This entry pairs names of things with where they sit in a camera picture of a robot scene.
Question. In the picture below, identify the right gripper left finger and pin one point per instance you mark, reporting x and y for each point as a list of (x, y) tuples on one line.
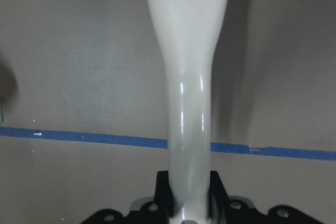
[(163, 194)]

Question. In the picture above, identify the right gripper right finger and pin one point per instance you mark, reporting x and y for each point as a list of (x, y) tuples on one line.
[(218, 197)]

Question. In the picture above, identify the beige hand brush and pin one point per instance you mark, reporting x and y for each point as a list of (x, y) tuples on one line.
[(188, 32)]

